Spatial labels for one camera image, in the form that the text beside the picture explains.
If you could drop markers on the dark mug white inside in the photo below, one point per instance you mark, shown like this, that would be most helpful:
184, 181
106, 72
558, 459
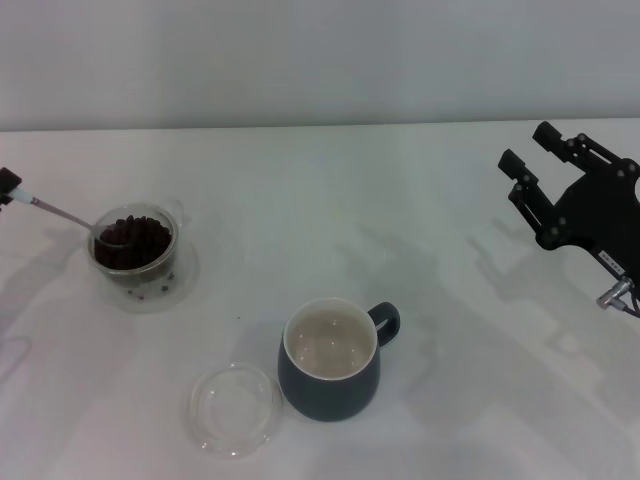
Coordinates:
325, 395

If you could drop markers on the clear glass cup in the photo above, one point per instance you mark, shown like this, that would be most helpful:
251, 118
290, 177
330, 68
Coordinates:
172, 250

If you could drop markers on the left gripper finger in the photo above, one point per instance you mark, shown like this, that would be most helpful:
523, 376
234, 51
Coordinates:
10, 180
4, 201

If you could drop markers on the round clear glass lid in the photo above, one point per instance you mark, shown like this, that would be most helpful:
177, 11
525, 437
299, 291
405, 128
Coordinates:
235, 415

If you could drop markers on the clear glass saucer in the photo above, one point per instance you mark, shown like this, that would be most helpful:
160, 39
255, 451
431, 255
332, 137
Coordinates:
187, 277

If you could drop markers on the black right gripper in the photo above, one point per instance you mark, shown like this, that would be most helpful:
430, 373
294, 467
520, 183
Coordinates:
595, 210

